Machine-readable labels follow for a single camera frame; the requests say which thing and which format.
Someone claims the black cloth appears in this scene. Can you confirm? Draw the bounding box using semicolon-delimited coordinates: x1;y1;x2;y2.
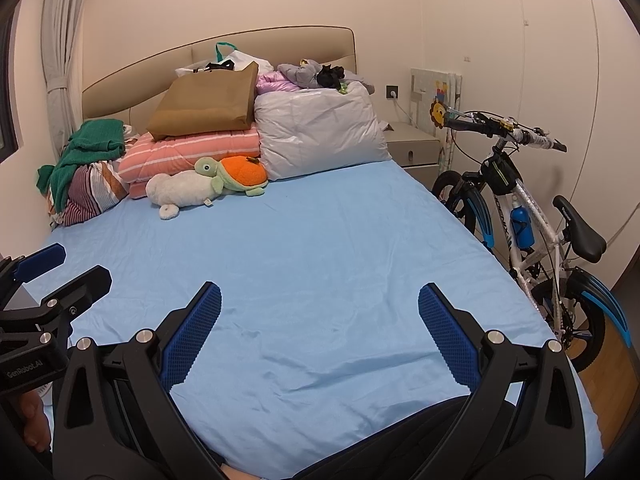
316;64;346;88

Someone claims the white plush toy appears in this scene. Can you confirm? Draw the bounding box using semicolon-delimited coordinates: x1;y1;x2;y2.
145;169;226;220

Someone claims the green knit cloth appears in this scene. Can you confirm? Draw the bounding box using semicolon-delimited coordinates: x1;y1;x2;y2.
36;119;127;213

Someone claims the blue water bottle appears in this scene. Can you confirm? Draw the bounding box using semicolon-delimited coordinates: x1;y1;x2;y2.
510;205;535;250

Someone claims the beige curtain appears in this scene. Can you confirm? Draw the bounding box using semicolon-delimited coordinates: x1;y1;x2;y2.
40;0;93;156

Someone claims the white bag green handle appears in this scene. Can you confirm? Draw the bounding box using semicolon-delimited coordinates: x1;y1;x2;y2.
175;42;275;75

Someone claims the white charger cable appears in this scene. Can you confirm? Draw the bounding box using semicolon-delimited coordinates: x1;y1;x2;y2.
392;97;418;126

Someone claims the clothes pile on headboard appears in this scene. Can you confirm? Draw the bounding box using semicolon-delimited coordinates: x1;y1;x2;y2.
276;59;376;95

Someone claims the person's bare leg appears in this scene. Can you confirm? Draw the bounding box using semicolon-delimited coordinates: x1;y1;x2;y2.
220;464;261;480

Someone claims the brown paper bag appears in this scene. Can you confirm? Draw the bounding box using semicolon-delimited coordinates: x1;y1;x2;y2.
146;61;260;142

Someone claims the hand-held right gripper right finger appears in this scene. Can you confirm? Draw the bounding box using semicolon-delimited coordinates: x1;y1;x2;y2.
417;282;588;480

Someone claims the black bicycle frame bag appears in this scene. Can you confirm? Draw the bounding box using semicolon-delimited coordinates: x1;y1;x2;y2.
479;156;523;196

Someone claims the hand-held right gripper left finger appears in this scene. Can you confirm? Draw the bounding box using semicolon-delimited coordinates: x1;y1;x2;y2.
52;281;223;480

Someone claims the pink puffy jacket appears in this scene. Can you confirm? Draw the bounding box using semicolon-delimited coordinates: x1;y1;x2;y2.
256;71;301;95

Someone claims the striped bedding bundle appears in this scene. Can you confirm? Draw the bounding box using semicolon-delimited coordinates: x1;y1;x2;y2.
49;160;131;228

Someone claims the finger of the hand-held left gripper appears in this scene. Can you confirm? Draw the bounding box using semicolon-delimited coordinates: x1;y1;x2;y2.
0;266;113;356
0;242;67;311

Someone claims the beige nightstand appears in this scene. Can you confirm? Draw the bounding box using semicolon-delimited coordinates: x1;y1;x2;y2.
382;122;442;188

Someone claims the dark window frame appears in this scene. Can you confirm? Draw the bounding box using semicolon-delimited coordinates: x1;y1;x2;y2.
0;20;21;163

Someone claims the green orange turtle plush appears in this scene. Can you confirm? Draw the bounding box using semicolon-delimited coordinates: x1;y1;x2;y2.
194;155;269;198

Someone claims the person's left hand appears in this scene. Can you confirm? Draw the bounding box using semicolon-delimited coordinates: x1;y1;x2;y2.
10;392;53;456

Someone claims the white pillow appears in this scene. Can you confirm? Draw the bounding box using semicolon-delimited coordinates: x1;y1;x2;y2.
254;82;393;181

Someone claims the white bicycle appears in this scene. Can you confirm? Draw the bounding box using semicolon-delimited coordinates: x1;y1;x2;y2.
431;107;632;373

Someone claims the pink striped pillow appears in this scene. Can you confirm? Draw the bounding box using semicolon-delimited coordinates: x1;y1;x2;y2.
117;127;262;200

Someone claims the folded play mat lion print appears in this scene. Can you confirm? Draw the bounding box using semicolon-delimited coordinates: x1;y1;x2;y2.
410;67;463;171

